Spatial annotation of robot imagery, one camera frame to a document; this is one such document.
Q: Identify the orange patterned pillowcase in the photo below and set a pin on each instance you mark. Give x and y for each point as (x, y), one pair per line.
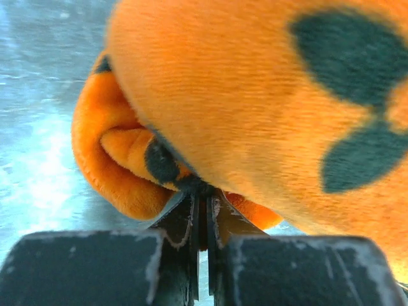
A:
(297, 110)

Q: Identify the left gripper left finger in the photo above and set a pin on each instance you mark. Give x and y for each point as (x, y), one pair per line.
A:
(155, 266)

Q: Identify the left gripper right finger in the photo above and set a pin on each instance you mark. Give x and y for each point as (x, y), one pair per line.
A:
(250, 267)

